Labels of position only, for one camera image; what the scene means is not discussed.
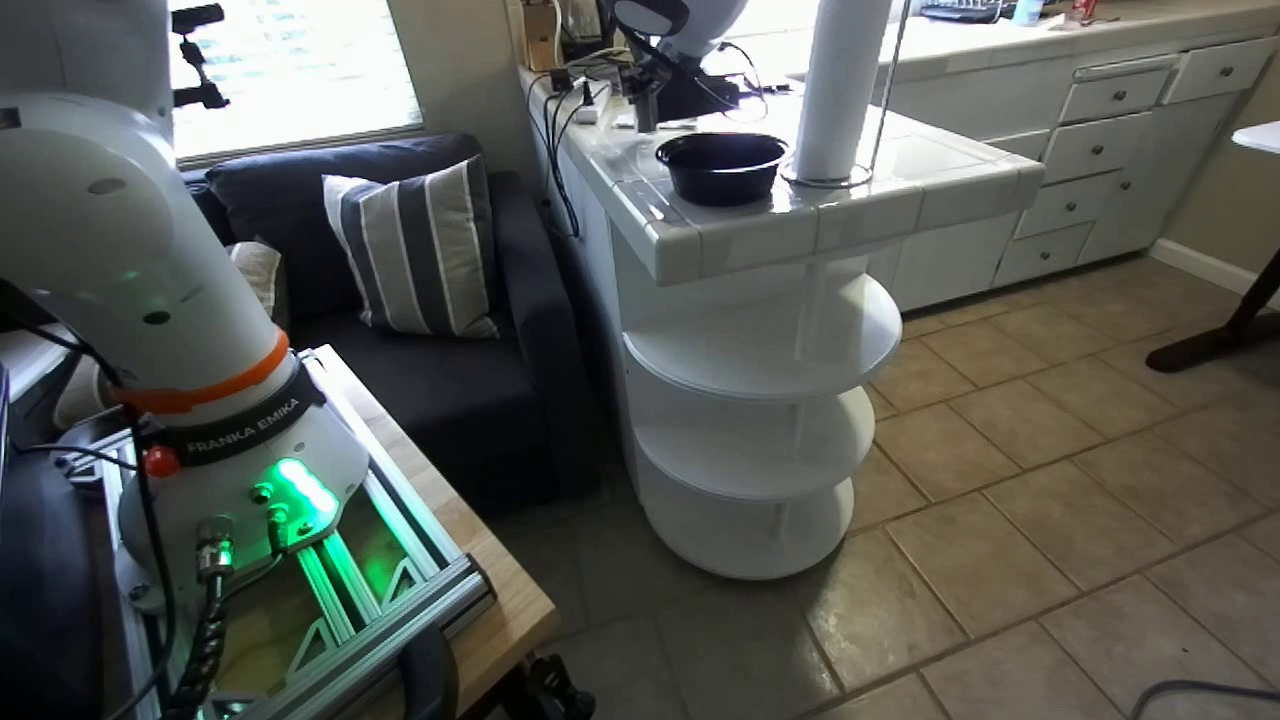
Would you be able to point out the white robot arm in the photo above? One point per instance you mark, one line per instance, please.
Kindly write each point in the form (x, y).
(234, 434)

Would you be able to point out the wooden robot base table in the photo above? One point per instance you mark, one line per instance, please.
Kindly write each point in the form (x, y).
(291, 572)

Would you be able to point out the black bowl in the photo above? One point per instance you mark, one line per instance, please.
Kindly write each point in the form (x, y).
(720, 171)

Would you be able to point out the white tiled kitchen counter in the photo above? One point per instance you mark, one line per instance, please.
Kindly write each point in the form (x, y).
(743, 341)

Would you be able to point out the dark grey sofa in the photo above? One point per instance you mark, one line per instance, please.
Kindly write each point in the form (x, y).
(510, 420)

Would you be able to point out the striped grey white pillow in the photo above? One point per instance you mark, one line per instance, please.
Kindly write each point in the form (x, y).
(418, 248)

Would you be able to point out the black laptop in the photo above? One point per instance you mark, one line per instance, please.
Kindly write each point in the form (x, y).
(672, 36)

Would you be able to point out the white support column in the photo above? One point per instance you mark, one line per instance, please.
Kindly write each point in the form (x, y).
(837, 90)

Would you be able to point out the white drawer cabinet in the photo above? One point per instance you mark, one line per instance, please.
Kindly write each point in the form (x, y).
(1123, 118)

